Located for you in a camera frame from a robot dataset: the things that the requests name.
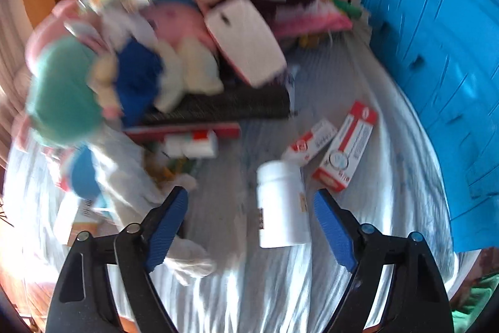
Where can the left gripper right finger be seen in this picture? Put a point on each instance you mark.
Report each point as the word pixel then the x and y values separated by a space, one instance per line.
pixel 417 299

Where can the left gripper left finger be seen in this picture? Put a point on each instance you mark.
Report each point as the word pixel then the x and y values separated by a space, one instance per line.
pixel 83 301

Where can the red white ointment box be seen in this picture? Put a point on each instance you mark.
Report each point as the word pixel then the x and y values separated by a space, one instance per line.
pixel 347 147

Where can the white medicine bottle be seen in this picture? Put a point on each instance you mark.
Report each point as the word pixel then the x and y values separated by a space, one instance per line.
pixel 282 204

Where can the white towel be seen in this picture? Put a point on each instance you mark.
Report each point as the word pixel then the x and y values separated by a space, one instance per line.
pixel 131 193

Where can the long red white box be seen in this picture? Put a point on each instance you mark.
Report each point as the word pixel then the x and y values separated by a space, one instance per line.
pixel 230 130

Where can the light blue bed sheet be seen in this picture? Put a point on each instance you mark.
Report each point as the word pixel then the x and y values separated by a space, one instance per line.
pixel 268 266

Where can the green-bodied pink pig plush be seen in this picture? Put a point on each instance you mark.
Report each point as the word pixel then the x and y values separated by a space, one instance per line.
pixel 61 109

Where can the white bear plush blue dress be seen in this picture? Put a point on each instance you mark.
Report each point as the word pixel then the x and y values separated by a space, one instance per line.
pixel 130 83

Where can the black keyboard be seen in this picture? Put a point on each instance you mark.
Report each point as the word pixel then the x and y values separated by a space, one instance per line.
pixel 243 102

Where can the blue plastic crate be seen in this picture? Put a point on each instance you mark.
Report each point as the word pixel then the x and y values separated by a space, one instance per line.
pixel 443 54

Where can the pink printed bag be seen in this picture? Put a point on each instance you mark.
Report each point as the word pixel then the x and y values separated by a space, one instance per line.
pixel 319 17

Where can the pink white large box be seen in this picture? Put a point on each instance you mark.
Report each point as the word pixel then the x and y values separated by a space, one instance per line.
pixel 246 41

